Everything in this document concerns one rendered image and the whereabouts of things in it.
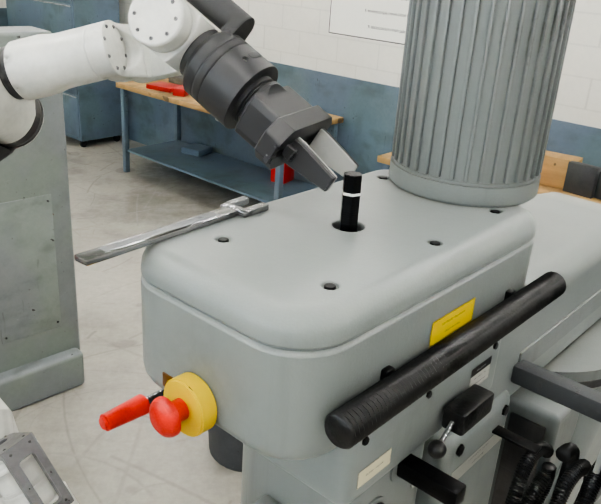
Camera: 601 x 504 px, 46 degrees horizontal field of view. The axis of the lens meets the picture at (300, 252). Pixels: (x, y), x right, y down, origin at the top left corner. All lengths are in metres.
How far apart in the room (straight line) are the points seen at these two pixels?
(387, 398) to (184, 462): 2.77
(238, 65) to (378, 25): 5.15
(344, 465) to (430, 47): 0.49
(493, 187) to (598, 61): 4.23
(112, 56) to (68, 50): 0.05
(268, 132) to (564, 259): 0.60
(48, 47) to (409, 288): 0.50
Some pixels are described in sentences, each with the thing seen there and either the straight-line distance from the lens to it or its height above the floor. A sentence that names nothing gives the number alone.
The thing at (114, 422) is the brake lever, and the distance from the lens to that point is 0.79.
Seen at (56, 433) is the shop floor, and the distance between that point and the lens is 3.64.
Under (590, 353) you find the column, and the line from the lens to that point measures 1.34.
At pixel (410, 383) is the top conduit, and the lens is 0.69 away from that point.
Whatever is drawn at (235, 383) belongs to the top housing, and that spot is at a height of 1.80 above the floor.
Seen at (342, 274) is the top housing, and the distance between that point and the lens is 0.68.
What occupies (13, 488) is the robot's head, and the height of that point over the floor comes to 1.65.
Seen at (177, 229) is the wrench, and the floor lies 1.90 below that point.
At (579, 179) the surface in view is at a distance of 4.67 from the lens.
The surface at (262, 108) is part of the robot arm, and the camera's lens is 0.77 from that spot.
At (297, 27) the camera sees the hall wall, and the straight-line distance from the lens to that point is 6.48.
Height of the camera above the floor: 2.17
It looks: 23 degrees down
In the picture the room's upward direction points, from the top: 4 degrees clockwise
